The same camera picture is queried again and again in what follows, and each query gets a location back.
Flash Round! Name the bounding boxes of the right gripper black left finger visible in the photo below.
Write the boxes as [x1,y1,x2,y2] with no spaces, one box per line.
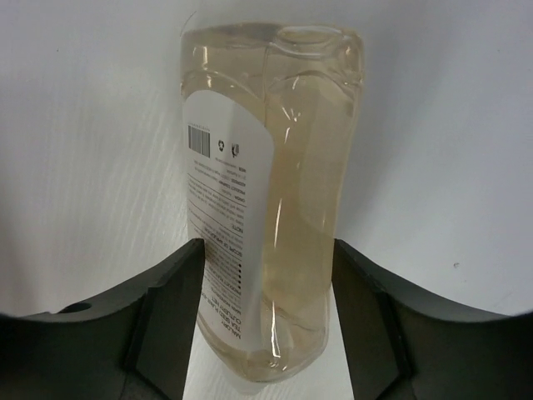
[1,239,204,399]

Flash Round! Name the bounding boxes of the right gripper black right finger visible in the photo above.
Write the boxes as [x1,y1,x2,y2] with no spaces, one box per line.
[332,240,532,399]

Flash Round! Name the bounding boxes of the clear Malory soap bottle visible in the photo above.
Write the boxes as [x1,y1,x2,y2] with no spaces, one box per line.
[181,22,364,393]

